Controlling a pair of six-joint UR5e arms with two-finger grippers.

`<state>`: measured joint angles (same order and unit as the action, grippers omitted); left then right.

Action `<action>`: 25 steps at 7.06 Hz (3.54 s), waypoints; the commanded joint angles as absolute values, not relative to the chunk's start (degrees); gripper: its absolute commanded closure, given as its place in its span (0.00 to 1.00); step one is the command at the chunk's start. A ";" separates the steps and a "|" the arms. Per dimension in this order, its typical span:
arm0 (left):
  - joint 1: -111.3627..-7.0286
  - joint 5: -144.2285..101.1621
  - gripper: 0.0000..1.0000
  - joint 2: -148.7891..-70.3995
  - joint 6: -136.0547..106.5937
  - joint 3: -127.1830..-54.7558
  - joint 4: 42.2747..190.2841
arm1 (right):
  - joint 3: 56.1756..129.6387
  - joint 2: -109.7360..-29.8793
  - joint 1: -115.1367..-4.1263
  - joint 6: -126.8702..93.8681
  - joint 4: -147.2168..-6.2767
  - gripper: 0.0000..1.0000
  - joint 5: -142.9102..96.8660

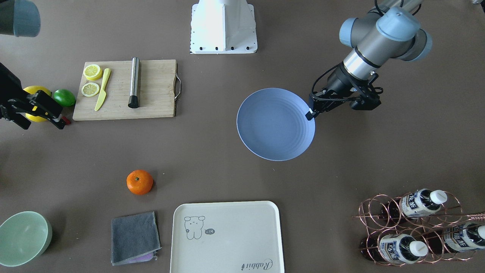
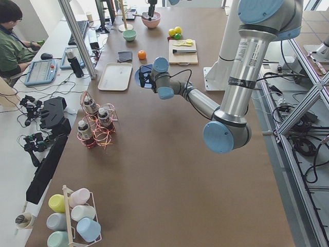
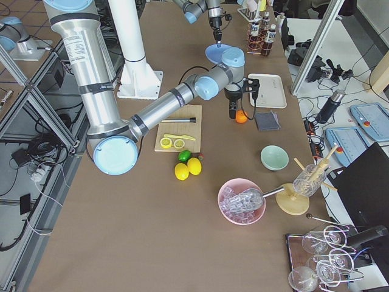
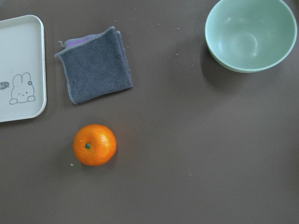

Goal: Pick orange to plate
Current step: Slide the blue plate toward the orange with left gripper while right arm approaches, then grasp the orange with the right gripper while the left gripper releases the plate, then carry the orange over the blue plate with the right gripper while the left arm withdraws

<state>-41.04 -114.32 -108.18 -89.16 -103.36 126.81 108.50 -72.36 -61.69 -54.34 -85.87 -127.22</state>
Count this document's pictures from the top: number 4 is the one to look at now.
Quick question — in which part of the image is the orange mandarin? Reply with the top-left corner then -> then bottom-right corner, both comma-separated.
73,124 -> 117,166

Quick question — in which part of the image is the grey folded cloth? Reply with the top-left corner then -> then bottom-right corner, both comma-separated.
55,26 -> 133,104

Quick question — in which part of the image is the green bowl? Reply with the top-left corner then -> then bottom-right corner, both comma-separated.
205,0 -> 297,73

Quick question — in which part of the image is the cream rabbit tray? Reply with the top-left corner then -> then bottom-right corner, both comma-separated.
0,15 -> 47,122

